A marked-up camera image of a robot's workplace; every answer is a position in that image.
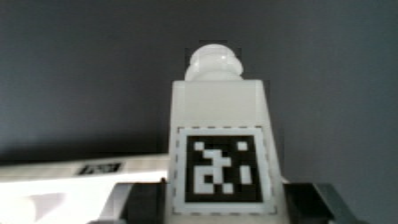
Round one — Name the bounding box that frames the white square tabletop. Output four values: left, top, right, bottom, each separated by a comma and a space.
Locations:
0, 154, 169, 224

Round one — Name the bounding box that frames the white table leg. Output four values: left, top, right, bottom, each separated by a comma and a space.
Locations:
166, 44, 290, 224

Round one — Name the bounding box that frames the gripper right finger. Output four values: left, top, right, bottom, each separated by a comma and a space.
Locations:
285, 183, 368, 224

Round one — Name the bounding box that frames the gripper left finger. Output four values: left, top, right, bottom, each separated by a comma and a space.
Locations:
87, 182, 166, 224

